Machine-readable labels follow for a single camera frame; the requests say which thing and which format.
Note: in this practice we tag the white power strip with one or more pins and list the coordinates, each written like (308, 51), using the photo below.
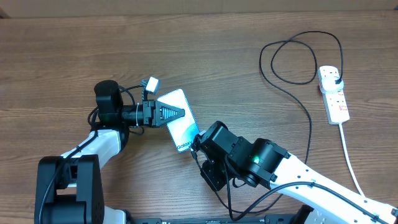
(335, 103)

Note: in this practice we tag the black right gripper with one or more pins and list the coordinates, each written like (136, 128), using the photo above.
(208, 171)

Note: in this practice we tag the white charger adapter plug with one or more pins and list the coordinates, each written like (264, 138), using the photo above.
(330, 84)

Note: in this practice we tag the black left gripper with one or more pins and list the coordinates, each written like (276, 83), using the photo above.
(153, 113)

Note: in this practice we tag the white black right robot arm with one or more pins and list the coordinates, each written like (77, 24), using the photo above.
(264, 163)

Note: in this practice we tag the smartphone with lit screen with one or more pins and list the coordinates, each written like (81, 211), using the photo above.
(182, 130)

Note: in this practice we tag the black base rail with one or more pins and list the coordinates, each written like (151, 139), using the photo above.
(299, 217)

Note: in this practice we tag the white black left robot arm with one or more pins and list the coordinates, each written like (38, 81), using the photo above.
(69, 187)

